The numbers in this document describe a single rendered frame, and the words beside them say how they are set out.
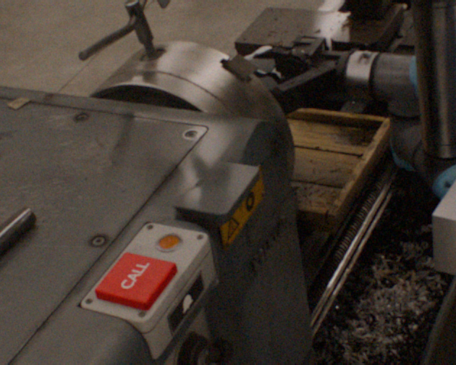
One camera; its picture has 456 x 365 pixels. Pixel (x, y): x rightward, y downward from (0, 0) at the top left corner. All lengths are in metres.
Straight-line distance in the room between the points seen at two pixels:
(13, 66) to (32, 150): 3.18
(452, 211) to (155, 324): 0.44
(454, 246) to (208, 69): 0.42
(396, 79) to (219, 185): 0.53
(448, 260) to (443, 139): 0.25
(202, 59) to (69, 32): 3.22
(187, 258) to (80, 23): 3.70
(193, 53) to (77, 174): 0.33
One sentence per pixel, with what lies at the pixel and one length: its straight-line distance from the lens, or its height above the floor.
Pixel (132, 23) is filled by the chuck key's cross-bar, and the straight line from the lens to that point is 1.30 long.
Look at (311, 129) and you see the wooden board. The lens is 1.78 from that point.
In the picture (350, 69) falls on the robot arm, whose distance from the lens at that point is 1.51.
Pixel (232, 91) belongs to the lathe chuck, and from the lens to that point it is 1.30.
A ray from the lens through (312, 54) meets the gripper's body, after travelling 1.55.
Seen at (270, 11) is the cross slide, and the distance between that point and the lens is 2.05.
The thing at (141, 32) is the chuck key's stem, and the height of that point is 1.28.
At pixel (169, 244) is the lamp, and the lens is 0.95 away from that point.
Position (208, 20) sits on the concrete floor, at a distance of 4.35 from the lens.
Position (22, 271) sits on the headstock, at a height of 1.26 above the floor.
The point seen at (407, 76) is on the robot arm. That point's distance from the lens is 1.48.
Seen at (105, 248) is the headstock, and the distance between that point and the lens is 0.97.
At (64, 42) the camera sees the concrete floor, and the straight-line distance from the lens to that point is 4.44.
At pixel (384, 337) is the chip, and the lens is 1.78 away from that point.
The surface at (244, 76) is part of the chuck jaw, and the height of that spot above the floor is 1.20.
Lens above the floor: 1.84
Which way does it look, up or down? 35 degrees down
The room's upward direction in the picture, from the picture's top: 11 degrees counter-clockwise
